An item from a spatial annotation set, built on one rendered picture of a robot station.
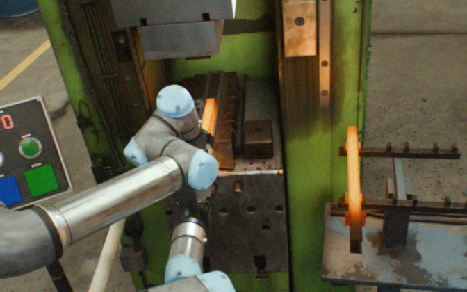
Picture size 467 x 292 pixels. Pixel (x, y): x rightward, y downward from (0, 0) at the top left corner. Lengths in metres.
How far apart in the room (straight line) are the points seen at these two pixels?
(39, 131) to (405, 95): 2.60
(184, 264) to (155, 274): 1.09
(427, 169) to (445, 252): 1.44
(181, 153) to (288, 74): 0.61
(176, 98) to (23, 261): 0.46
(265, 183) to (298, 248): 0.56
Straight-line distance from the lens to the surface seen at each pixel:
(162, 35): 1.34
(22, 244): 0.85
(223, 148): 1.51
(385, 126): 3.26
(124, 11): 1.34
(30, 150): 1.50
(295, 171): 1.74
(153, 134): 1.09
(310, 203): 1.85
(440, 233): 1.61
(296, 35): 1.45
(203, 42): 1.33
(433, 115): 3.40
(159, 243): 2.04
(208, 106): 1.62
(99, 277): 1.69
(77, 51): 1.56
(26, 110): 1.50
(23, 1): 5.92
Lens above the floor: 1.86
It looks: 36 degrees down
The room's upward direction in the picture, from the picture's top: 8 degrees counter-clockwise
